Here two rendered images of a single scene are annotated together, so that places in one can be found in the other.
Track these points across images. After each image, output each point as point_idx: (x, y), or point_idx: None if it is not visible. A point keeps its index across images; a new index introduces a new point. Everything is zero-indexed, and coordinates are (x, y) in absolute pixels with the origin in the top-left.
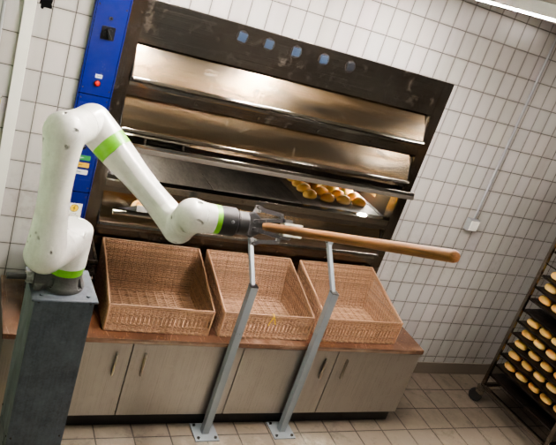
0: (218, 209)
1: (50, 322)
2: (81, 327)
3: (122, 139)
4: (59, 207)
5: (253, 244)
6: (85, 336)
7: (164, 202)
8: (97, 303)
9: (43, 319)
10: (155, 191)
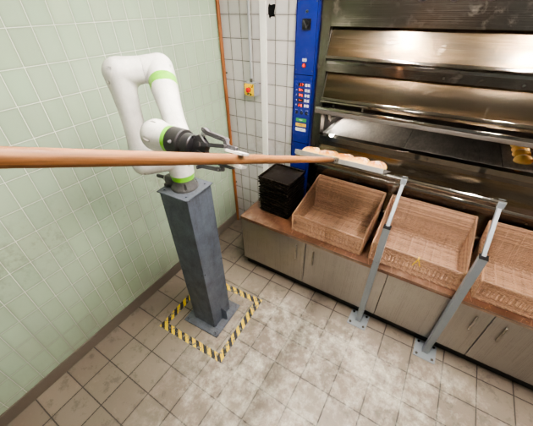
0: (163, 128)
1: (171, 207)
2: (186, 215)
3: (157, 77)
4: (127, 128)
5: (196, 167)
6: (190, 222)
7: None
8: (186, 201)
9: (167, 204)
10: (165, 117)
